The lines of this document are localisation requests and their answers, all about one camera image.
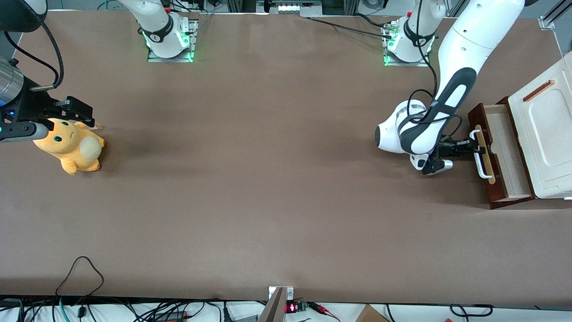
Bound pale wooden handle backplate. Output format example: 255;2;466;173
475;124;496;184

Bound white drawer handle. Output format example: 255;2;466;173
470;130;492;179

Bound black looped cable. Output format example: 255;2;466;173
56;256;105;298

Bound orange plush toy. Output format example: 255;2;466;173
33;118;106;176

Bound copper strip on cabinet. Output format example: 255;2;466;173
523;80;556;102

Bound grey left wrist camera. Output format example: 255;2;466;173
422;159;453;176

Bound black power adapter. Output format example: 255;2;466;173
154;311;189;322

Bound grey metal camera post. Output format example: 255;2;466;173
257;286;294;322

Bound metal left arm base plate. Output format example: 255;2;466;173
382;22;430;68

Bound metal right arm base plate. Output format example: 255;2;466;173
147;18;198;63

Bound aluminium profile bracket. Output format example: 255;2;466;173
538;0;572;31

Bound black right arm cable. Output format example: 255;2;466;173
4;20;64;91

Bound flat black cable loop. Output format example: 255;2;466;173
449;304;494;318

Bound white power strip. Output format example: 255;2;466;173
267;0;323;17

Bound brown cardboard box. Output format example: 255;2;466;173
355;304;390;322

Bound white cabinet body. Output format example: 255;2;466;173
508;53;572;199

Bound long black table cable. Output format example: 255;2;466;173
308;17;395;40

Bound red clip leads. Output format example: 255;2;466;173
308;303;341;322

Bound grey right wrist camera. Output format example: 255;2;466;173
0;121;50;144

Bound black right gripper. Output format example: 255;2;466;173
0;75;96;128

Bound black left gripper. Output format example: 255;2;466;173
440;140;487;158

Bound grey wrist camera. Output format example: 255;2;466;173
0;121;50;144
422;159;453;176

